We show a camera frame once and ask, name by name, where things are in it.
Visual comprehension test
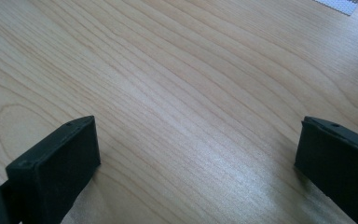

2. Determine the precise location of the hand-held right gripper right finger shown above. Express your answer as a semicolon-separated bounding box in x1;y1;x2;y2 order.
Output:
294;116;358;224

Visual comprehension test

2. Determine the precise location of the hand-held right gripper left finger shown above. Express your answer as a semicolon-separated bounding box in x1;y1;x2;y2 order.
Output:
0;115;102;224

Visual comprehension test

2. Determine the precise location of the white mesh cloth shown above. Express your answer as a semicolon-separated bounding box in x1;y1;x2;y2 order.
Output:
312;0;358;17

